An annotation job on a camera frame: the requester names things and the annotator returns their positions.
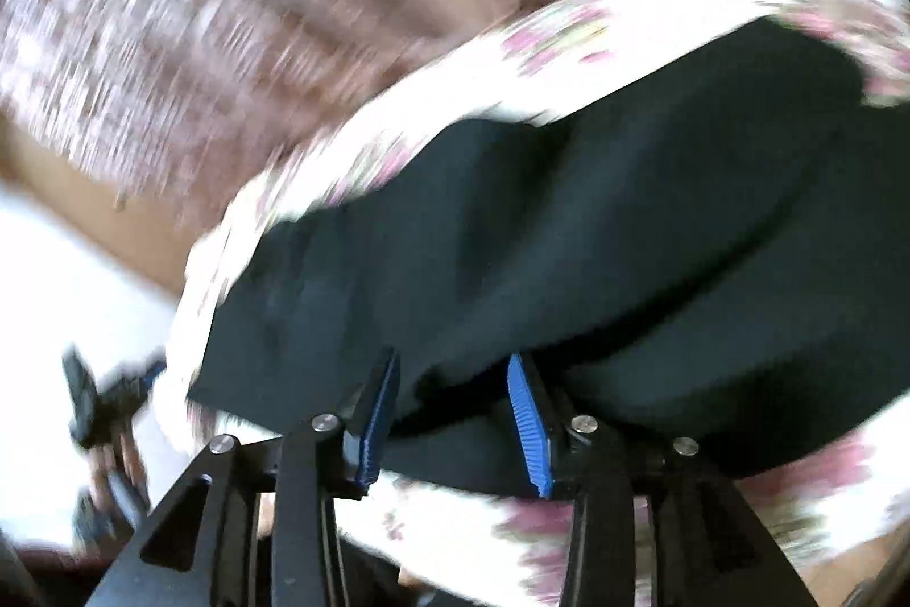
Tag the black pants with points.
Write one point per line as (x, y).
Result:
(569, 223)

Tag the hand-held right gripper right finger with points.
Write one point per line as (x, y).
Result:
(530, 429)

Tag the floral bed sheet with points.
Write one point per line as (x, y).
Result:
(569, 38)

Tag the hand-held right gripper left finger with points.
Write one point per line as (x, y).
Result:
(371, 429)

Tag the person's left hand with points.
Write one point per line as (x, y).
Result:
(117, 461)

